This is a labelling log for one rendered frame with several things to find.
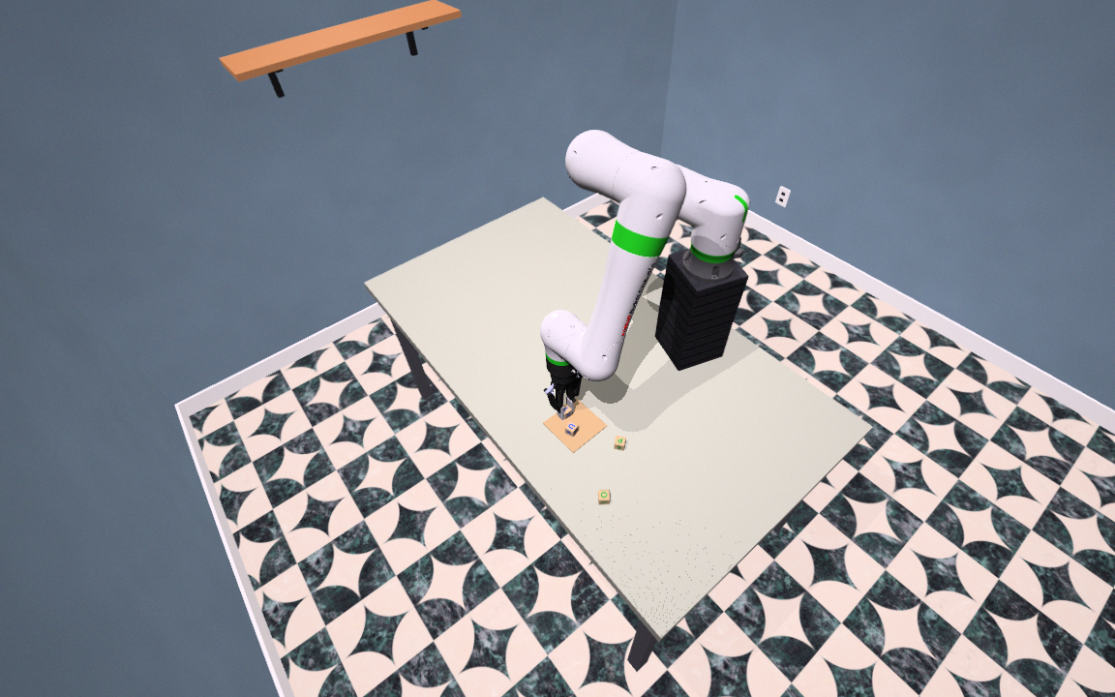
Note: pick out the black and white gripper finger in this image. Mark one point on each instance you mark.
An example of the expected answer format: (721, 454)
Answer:
(573, 390)
(556, 402)

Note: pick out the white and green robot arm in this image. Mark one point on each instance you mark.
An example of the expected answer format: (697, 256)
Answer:
(651, 192)

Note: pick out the peach flat mat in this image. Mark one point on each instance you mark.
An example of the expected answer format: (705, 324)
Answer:
(589, 425)

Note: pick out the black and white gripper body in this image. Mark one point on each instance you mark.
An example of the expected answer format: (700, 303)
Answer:
(559, 381)

